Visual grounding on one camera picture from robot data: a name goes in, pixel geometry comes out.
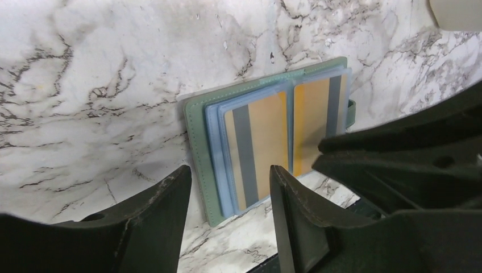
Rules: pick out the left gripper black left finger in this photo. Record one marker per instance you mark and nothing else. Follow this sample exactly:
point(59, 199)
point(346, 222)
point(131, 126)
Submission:
point(140, 234)

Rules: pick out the gold credit card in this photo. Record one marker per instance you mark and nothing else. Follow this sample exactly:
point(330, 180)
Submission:
point(320, 111)
point(256, 137)

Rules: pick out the green card holder wallet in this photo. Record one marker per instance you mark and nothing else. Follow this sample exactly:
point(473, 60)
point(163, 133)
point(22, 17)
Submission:
point(194, 116)

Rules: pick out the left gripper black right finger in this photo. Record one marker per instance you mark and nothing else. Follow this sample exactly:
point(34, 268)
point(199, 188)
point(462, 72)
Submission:
point(447, 240)

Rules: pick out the white oblong plastic tray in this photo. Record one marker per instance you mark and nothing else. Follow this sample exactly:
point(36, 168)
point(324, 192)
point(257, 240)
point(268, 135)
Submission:
point(457, 15)

